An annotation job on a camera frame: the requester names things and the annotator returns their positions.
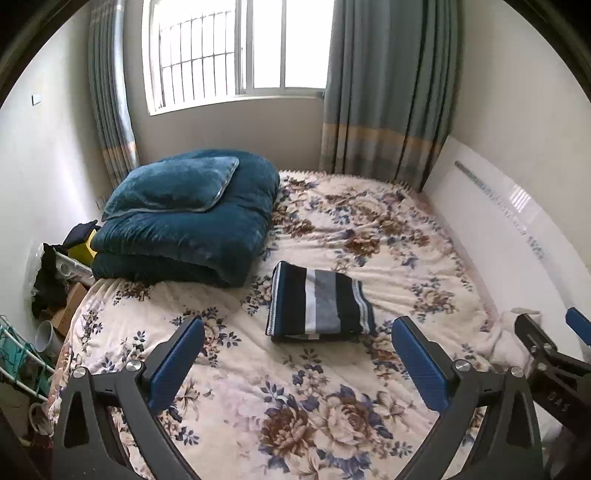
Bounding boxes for grey-green striped curtain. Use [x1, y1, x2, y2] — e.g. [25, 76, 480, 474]
[318, 0, 462, 193]
[88, 0, 140, 179]

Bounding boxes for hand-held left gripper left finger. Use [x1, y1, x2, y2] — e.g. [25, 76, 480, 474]
[53, 316, 205, 480]

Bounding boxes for green wire rack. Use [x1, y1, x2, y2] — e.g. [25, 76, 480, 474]
[0, 314, 54, 403]

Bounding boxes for teal pillow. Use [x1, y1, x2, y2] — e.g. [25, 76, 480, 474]
[102, 155, 240, 220]

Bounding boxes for barred window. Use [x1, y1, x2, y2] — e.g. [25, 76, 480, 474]
[142, 0, 334, 116]

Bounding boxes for cardboard box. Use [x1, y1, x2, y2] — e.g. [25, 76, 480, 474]
[51, 281, 89, 339]

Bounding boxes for striped navy teal shirt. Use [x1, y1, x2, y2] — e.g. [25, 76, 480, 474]
[265, 261, 378, 343]

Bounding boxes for hanging black clothes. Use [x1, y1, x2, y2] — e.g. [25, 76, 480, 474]
[31, 244, 70, 320]

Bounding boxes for floral bed blanket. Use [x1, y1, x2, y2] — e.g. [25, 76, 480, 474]
[48, 168, 532, 480]

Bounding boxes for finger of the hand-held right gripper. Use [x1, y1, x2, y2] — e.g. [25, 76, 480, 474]
[514, 313, 591, 418]
[566, 307, 591, 347]

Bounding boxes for folded teal quilt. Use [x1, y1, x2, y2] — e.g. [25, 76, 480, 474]
[90, 148, 281, 288]

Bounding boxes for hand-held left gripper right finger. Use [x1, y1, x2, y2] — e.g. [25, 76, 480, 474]
[392, 316, 546, 480]

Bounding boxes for yellow box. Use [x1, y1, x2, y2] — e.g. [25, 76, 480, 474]
[67, 229, 98, 267]

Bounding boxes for white headboard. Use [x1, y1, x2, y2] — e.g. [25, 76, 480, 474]
[422, 135, 591, 365]

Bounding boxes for white crumpled cloth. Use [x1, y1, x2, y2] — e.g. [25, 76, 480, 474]
[480, 308, 536, 376]

